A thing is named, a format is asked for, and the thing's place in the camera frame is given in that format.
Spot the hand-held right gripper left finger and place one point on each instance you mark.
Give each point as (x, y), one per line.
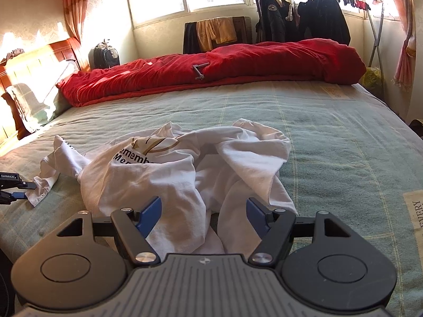
(148, 216)

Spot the plain black coat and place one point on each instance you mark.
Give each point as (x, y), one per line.
(325, 19)

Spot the light plaid pillow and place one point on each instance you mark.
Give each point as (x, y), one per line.
(36, 102)

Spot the metal clothes rack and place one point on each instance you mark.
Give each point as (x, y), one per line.
(373, 33)

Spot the red quilt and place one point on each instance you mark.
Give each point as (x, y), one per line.
(264, 62)

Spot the wooden headboard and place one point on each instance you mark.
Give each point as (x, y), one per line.
(29, 62)

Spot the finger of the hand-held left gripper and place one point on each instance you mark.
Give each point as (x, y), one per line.
(18, 196)
(28, 185)

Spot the dark wooden chair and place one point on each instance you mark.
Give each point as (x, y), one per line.
(244, 29)

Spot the white long-sleeve printed shirt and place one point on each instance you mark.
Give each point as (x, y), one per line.
(165, 181)

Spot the yellow garment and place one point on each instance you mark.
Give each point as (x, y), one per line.
(216, 31)

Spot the small clothes on rack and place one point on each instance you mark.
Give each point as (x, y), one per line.
(360, 4)

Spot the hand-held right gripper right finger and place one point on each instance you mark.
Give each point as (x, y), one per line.
(257, 218)

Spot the bed with green plaid sheet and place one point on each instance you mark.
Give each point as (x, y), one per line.
(330, 138)

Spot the yellow plastic bag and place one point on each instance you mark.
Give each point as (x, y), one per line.
(371, 79)

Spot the black jacket with round patch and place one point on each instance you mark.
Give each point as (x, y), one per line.
(274, 23)

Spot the crumpled cloth on headboard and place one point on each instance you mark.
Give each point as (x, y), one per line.
(13, 54)

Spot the grey backpack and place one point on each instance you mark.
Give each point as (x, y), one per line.
(104, 56)

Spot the black garment on chair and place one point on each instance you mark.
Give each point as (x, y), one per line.
(190, 38)

